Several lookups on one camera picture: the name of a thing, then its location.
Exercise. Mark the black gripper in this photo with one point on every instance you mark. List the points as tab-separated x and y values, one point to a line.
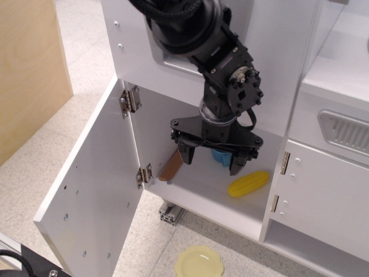
192	132

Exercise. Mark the white low fridge door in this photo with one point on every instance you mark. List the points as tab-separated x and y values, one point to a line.
87	213

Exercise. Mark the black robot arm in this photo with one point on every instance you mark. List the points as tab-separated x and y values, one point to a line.
200	31

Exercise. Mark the blue toy cup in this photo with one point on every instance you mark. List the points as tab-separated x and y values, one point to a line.
222	157

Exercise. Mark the brown wooden toy spatula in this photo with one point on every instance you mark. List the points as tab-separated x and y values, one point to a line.
171	168

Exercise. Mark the yellow toy corn cob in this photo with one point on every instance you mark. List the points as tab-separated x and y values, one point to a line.
248	183

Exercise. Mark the aluminium extrusion foot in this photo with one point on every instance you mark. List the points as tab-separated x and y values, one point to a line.
171	213

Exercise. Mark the lower metal door hinge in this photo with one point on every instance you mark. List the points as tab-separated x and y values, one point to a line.
144	176

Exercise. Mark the metal door hinge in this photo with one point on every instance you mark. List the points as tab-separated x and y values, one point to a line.
130	101
144	176

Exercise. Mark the upper oven door hinge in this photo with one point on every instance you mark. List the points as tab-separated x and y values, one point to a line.
285	163

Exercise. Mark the oven door hinge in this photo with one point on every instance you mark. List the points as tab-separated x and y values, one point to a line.
274	203
285	163

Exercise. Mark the lower oven door hinge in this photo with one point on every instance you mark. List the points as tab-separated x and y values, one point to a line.
274	203

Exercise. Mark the upper metal door hinge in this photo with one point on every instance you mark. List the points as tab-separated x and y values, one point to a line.
130	101

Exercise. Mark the white toy kitchen cabinet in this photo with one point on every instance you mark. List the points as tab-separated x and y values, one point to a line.
283	38

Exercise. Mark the pale yellow toy plate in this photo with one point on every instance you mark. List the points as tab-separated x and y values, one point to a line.
199	260

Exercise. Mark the grey ice dispenser recess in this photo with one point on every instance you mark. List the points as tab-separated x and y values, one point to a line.
170	61

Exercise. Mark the white oven door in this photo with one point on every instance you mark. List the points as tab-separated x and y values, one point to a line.
324	197

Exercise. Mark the grey oven vent panel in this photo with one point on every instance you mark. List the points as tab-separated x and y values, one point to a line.
344	131

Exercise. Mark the plywood board panel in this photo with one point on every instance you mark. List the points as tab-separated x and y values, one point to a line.
35	81

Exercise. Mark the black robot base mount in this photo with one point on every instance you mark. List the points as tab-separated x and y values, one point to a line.
32	264

